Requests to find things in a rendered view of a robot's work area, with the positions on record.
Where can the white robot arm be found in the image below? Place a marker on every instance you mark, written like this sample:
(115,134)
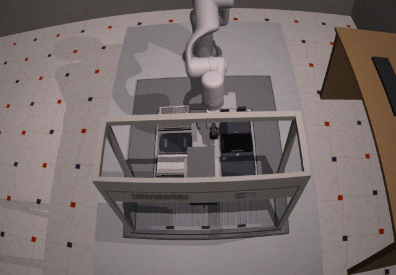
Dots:
(202,63)

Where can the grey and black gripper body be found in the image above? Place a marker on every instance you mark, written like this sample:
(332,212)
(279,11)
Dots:
(209,125)

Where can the black rectangular block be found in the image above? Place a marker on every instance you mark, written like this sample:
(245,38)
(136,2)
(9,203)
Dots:
(234,142)

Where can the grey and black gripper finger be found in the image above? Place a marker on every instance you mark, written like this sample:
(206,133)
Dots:
(213,132)

